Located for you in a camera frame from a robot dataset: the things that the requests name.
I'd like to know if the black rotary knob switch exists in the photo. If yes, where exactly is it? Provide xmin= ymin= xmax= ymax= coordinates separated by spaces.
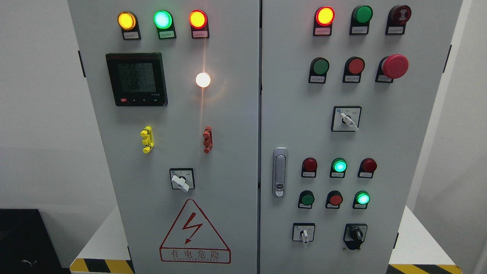
xmin=343 ymin=223 xmax=368 ymax=250

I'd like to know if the red terminal connector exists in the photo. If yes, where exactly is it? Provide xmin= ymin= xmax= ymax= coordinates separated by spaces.
xmin=202 ymin=126 xmax=213 ymax=154

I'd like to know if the silver cabinet door latch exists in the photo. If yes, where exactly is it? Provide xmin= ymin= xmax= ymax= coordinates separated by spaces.
xmin=272 ymin=147 xmax=288 ymax=198

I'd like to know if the white glowing indicator light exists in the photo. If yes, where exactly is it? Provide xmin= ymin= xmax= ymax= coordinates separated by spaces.
xmin=195 ymin=72 xmax=212 ymax=88

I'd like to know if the dark red indicator light left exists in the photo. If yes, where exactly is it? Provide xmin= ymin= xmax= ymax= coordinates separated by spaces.
xmin=301 ymin=157 xmax=318 ymax=178

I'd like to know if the grey left cabinet door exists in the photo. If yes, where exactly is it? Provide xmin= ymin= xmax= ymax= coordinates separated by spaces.
xmin=68 ymin=0 xmax=260 ymax=274

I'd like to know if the grey cabinet door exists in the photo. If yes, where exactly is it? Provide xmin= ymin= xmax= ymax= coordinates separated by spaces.
xmin=260 ymin=0 xmax=462 ymax=274
xmin=68 ymin=0 xmax=260 ymax=274

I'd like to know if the green push button lower left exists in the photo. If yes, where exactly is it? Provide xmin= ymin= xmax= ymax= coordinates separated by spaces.
xmin=298 ymin=190 xmax=315 ymax=209

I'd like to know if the green push button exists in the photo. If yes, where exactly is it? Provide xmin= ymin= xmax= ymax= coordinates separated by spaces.
xmin=349 ymin=5 xmax=373 ymax=35
xmin=298 ymin=190 xmax=315 ymax=209

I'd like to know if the yellow terminal connector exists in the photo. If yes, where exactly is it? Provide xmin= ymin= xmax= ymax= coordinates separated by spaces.
xmin=140 ymin=126 xmax=154 ymax=154

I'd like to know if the green lit indicator light middle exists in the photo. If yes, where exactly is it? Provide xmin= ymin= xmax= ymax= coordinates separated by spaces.
xmin=330 ymin=158 xmax=348 ymax=178

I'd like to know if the green push button second row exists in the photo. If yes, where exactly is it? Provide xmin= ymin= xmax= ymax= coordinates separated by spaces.
xmin=308 ymin=57 xmax=330 ymax=84

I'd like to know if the red push button lower middle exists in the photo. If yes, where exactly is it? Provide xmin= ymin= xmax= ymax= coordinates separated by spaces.
xmin=325 ymin=190 xmax=343 ymax=209

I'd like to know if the red electric hazard warning sticker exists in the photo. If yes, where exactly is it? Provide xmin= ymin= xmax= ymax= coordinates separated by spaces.
xmin=159 ymin=198 xmax=231 ymax=264

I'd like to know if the grey right cabinet door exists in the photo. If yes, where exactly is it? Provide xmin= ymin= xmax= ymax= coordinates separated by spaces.
xmin=260 ymin=0 xmax=462 ymax=274

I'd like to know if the black digital power meter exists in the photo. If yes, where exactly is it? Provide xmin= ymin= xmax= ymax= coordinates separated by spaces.
xmin=105 ymin=52 xmax=168 ymax=107

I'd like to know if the red ringed indicator light left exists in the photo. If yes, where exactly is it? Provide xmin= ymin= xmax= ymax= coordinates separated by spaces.
xmin=188 ymin=10 xmax=209 ymax=39

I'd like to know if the red ringed indicator light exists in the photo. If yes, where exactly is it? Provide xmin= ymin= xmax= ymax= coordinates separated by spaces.
xmin=313 ymin=6 xmax=335 ymax=37
xmin=188 ymin=10 xmax=209 ymax=39

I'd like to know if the red push button second row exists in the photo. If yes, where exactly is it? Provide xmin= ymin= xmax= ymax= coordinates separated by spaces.
xmin=342 ymin=57 xmax=365 ymax=83

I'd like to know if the green indicator light lower right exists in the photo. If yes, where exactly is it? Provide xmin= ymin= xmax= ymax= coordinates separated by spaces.
xmin=352 ymin=190 xmax=370 ymax=209

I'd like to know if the green indicator light top left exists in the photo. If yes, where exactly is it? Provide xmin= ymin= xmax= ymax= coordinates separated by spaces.
xmin=153 ymin=10 xmax=177 ymax=40

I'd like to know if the red ringed indicator light right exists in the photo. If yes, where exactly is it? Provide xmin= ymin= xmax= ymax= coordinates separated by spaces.
xmin=313 ymin=6 xmax=335 ymax=37

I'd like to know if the red mushroom emergency stop button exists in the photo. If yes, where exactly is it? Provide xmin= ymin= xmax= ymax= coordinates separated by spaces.
xmin=375 ymin=54 xmax=409 ymax=83

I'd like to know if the yellow indicator light top left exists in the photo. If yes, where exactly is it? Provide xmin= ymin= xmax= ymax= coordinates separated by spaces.
xmin=117 ymin=11 xmax=141 ymax=40

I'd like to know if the green push button top right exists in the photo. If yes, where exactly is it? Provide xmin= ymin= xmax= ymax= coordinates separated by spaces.
xmin=349 ymin=5 xmax=373 ymax=35

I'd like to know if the dark red buzzer alarm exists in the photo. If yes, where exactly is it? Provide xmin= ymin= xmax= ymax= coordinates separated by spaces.
xmin=385 ymin=5 xmax=412 ymax=35

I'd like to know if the white platform with hazard stripes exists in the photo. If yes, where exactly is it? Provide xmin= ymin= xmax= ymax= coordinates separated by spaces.
xmin=69 ymin=207 xmax=462 ymax=274

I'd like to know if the black box lower left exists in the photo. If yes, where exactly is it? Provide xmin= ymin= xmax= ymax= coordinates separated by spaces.
xmin=0 ymin=209 xmax=63 ymax=274

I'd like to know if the white handle selector switch left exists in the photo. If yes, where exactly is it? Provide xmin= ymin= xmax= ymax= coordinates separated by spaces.
xmin=169 ymin=168 xmax=195 ymax=193

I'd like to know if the white lever selector switch upper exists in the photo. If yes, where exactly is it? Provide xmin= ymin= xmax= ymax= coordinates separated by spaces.
xmin=331 ymin=106 xmax=362 ymax=132

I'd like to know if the white lever selector switch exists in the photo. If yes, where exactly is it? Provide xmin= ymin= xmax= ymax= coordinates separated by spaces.
xmin=292 ymin=223 xmax=315 ymax=244
xmin=331 ymin=106 xmax=362 ymax=132

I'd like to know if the white lever selector switch lower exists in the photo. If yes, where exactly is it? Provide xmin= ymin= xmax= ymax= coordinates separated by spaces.
xmin=292 ymin=223 xmax=315 ymax=244

